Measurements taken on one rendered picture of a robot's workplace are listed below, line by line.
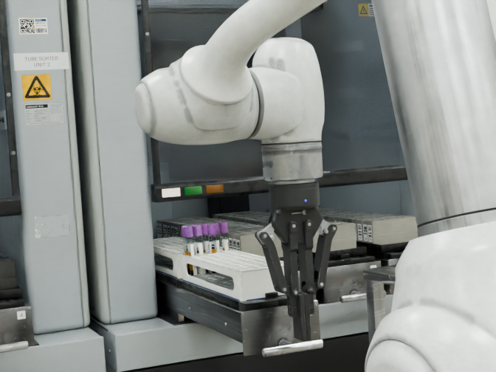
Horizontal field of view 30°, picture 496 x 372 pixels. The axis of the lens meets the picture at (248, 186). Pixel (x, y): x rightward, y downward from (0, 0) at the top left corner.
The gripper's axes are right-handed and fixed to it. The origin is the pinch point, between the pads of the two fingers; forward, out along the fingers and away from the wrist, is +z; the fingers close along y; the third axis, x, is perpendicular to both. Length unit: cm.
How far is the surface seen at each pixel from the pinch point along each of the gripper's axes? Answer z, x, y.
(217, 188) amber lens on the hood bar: -17.4, -45.0, -4.7
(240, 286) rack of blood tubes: -3.6, -11.3, 5.1
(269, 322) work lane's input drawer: 1.9, -7.3, 2.1
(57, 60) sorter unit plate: -43, -48, 24
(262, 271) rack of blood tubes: -5.7, -10.9, 1.3
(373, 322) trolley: 8.1, -21.8, -24.7
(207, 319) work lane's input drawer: 3.3, -22.7, 6.9
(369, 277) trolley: -0.4, -21.8, -24.4
